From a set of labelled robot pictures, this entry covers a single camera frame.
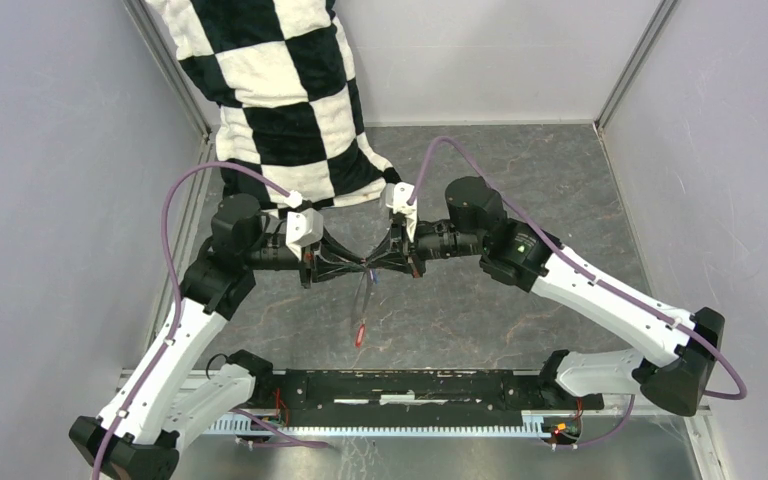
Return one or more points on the key with red tag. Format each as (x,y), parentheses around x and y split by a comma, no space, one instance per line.
(360,335)

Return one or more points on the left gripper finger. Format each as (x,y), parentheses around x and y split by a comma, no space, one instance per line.
(326,271)
(334,248)

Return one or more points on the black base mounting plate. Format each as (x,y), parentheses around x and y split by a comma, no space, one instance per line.
(409,398)

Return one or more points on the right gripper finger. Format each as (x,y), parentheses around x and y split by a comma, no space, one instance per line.
(397,265)
(382,250)

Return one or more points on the black white checkered blanket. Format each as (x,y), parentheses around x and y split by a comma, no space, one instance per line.
(283,78)

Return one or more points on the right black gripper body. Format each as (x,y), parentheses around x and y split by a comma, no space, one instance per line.
(400,236)

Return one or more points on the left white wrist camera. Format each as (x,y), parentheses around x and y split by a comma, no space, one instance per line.
(304,224)

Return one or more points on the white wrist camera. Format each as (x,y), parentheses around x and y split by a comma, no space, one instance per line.
(304,224)
(400,199)

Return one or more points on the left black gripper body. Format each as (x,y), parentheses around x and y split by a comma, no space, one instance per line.
(308,253)

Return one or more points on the white slotted cable duct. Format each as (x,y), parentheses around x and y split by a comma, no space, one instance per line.
(526,426)

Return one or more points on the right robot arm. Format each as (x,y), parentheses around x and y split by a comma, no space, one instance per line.
(671,352)

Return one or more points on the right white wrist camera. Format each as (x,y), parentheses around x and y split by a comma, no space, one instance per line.
(400,199)

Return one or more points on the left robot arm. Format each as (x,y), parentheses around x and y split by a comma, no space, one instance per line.
(142,432)

